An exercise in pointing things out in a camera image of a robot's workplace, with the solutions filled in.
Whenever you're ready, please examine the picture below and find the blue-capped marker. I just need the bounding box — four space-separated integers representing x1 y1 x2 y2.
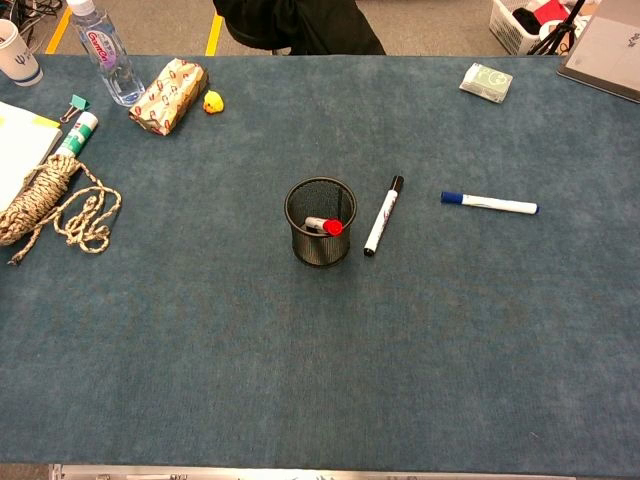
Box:
440 191 540 216

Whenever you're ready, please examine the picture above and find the black round cup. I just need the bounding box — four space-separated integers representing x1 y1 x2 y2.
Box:
284 176 359 269

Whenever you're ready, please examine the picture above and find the red-capped marker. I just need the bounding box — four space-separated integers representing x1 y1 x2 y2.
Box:
303 215 345 237

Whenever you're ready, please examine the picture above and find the blue felt table mat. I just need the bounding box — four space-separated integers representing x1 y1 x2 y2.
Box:
0 53 640 474

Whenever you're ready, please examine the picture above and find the yellow rubber duck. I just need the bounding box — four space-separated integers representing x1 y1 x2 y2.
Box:
201 89 226 116

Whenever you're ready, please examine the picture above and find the gold red wrapped package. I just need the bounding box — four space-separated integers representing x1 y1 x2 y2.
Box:
128 57 209 137

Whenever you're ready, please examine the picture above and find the person in black clothes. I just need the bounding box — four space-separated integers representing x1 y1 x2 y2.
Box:
212 0 387 56

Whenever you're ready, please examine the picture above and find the grey green card box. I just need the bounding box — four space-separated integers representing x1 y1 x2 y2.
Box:
458 62 515 104

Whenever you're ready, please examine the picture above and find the white green glue stick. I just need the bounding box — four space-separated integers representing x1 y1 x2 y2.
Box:
53 110 100 159

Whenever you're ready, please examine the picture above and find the green binder clip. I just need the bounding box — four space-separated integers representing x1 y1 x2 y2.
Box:
59 93 93 124

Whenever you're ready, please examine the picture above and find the clear plastic water bottle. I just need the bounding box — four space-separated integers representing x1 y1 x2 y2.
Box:
66 0 147 108

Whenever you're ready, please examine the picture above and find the white plastic basket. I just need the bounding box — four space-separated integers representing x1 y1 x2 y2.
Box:
488 0 576 56

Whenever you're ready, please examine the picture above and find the black tripod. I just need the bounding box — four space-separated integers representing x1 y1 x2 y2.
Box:
529 0 589 56

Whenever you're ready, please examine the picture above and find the white notepad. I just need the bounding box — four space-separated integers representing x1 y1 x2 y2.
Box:
0 101 64 214

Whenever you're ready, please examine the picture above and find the red item in basket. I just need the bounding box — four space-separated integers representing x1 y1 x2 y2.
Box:
529 0 571 24

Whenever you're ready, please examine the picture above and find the grey laptop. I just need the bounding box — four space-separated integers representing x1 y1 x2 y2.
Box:
556 0 640 105

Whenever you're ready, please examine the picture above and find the white paper cup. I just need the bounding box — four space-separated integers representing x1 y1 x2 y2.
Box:
0 18 44 87

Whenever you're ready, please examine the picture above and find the beige braided rope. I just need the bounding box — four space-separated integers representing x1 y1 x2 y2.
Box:
0 153 123 266

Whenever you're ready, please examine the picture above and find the black cable bundle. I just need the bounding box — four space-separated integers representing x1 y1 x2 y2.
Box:
9 0 66 51

